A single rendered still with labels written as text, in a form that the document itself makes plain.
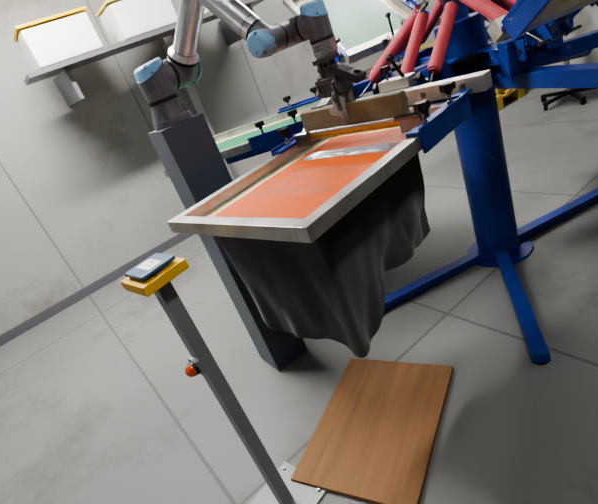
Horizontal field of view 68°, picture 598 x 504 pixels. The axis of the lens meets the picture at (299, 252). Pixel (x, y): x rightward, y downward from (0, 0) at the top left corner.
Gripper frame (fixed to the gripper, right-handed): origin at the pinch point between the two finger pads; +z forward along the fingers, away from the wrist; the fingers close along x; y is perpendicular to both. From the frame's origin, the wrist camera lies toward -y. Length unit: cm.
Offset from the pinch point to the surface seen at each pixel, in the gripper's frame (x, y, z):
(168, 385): 63, 116, 105
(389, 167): 27.7, -29.4, 6.6
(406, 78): -27.1, -6.0, -2.9
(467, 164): -75, 2, 50
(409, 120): 2.8, -22.2, 3.1
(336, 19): -125, 91, -28
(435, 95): -21.8, -18.1, 3.4
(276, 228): 60, -20, 6
